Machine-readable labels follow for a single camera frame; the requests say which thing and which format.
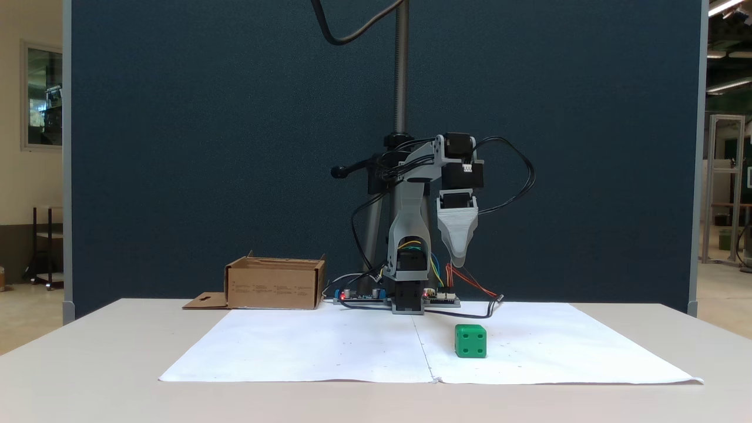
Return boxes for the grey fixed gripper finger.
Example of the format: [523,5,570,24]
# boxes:
[437,211,478,269]

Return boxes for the green dice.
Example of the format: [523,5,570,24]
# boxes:
[455,324,488,359]

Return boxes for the circuit board with white connectors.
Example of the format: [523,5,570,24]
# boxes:
[424,288,462,308]

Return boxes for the circuit board with blue capacitors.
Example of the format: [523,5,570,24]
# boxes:
[333,287,392,306]

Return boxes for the black tripod with metal column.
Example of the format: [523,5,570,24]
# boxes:
[331,0,432,294]

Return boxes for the white paper sheet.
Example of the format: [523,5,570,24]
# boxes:
[412,301,704,386]
[159,305,437,384]

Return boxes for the brown cardboard box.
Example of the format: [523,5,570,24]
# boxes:
[183,251,327,311]

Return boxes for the dark blue partition panel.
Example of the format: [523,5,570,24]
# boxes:
[63,0,709,323]

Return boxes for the black shelf cart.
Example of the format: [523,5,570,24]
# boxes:
[23,206,64,291]

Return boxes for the yellow blue wires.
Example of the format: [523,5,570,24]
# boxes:
[428,251,445,290]

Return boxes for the thin black servo wires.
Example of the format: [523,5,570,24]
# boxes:
[350,136,536,283]

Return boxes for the thick black hanging cable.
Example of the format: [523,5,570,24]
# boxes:
[310,0,407,46]

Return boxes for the aluminium profile frame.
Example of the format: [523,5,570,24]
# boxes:
[701,115,747,266]

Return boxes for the framed wall window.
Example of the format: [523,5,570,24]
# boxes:
[21,40,64,152]

